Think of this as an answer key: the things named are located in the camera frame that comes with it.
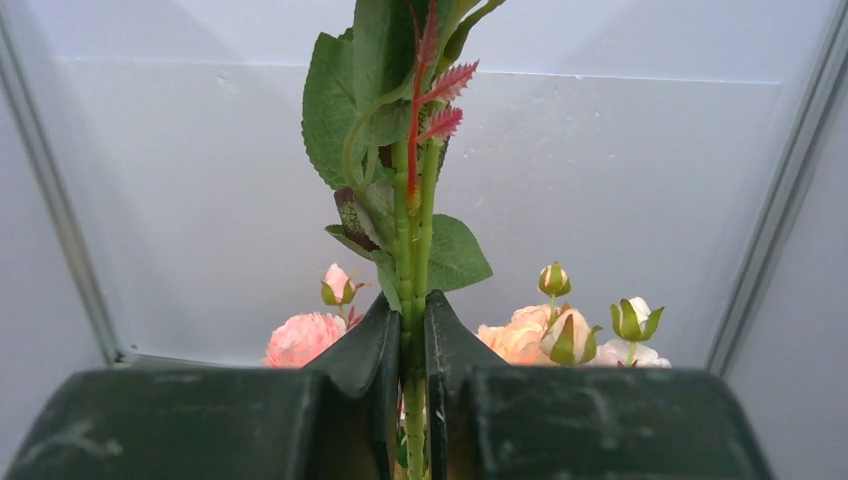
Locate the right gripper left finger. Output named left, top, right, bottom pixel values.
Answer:
left=6, top=296, right=400, bottom=479

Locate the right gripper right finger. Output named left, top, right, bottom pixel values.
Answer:
left=424, top=290, right=774, bottom=479

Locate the deep pink flower stem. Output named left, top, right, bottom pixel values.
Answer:
left=262, top=263, right=371, bottom=369

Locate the orange peach flower stem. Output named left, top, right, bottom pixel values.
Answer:
left=476, top=261, right=600, bottom=366

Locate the white pink flower stem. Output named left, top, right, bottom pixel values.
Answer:
left=588, top=296, right=672, bottom=368

